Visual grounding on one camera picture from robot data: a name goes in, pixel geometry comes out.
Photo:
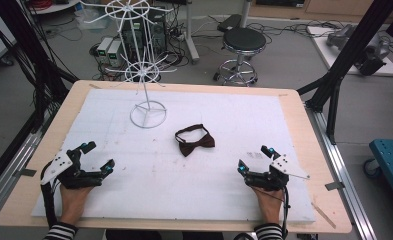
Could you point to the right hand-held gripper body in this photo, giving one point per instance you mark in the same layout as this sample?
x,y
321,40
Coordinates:
x,y
270,178

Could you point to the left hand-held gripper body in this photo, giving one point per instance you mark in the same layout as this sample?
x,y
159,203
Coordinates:
x,y
71,176

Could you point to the person's right hand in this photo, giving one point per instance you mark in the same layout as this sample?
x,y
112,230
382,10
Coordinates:
x,y
270,205

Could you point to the person's left hand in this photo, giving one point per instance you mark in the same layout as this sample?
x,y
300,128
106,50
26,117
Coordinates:
x,y
73,203

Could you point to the grey tape piece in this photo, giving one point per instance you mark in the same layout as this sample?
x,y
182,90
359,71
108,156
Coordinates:
x,y
26,172
334,186

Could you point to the dark brown bow tie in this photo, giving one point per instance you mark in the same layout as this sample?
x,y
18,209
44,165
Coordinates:
x,y
197,144

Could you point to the thin wooden stick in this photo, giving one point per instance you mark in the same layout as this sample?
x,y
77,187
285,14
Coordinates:
x,y
324,215

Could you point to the white foam mat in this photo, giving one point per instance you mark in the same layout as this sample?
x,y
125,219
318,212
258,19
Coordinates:
x,y
170,186

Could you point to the grey bench power supply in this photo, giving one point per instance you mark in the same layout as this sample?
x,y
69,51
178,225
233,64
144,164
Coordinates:
x,y
103,50
114,53

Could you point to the white platform board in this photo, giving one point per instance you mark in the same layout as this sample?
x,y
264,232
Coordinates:
x,y
330,56

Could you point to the black round stool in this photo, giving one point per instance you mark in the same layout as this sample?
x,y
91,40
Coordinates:
x,y
244,41

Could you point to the blue cart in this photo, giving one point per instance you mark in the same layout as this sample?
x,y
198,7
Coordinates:
x,y
392,166

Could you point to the black computer tower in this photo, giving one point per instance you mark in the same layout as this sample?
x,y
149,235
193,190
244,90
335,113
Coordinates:
x,y
157,31

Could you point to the black foot pedal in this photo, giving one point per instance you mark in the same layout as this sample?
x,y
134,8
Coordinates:
x,y
229,22

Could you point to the white table leg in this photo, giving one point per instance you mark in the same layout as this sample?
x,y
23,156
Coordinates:
x,y
192,40

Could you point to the grey machine on board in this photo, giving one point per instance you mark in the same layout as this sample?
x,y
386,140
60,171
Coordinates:
x,y
370,50

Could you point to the aluminium rail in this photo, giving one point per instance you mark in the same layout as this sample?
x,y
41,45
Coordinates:
x,y
344,173
14,166

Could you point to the black metal frame stand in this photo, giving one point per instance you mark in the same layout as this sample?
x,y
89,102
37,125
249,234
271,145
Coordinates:
x,y
350,50
44,76

